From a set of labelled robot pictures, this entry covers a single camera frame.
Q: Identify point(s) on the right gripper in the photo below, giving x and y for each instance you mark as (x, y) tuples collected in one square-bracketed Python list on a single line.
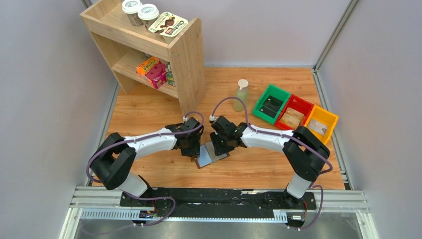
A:
[(220, 143)]

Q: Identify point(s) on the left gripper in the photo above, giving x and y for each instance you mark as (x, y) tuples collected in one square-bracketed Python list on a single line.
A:
[(190, 150)]

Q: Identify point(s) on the brown leather card holder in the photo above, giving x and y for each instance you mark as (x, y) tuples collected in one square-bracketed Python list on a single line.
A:
[(207, 156)]

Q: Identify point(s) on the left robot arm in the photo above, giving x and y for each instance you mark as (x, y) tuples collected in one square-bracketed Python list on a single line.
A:
[(113, 160)]

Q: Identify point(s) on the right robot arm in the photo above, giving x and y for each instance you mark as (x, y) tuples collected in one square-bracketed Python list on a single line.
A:
[(306, 154)]

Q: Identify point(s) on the black card in green bin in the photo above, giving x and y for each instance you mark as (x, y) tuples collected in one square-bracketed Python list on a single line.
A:
[(271, 106)]

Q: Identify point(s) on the gold card in red bin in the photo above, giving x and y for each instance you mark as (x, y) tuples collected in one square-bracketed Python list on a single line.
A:
[(294, 113)]

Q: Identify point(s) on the silver card in yellow bin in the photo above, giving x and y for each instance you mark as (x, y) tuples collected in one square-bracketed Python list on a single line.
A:
[(318, 127)]

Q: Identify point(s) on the green soap bottle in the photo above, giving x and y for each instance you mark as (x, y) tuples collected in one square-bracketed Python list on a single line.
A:
[(241, 93)]

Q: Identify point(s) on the green box on shelf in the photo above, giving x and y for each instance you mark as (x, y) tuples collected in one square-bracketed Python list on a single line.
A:
[(169, 75)]

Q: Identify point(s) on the green plastic bin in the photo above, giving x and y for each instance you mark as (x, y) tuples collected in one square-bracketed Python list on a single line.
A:
[(276, 92)]

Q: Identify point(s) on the pink snack box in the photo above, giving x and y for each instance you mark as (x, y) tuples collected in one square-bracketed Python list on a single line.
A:
[(161, 79)]

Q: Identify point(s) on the red plastic bin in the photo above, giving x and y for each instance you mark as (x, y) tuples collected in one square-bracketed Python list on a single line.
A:
[(298, 104)]

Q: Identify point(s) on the orange snack box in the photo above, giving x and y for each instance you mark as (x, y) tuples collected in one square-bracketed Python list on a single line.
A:
[(149, 68)]

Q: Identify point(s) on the yellow plastic bin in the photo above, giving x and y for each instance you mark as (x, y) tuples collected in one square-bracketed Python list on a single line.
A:
[(327, 118)]

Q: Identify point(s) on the wooden shelf unit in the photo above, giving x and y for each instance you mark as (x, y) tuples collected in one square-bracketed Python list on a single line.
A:
[(124, 47)]

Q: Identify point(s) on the Chobani yogurt package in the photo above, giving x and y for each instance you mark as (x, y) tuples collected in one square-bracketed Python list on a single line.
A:
[(168, 25)]

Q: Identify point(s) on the white lidded cup right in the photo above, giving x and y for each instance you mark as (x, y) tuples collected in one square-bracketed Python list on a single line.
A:
[(148, 13)]

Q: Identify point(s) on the white lidded cup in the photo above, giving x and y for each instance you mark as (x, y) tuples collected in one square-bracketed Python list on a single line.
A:
[(148, 13), (131, 9)]

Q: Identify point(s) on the white lidded cup left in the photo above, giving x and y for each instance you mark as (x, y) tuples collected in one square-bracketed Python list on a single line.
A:
[(131, 9)]

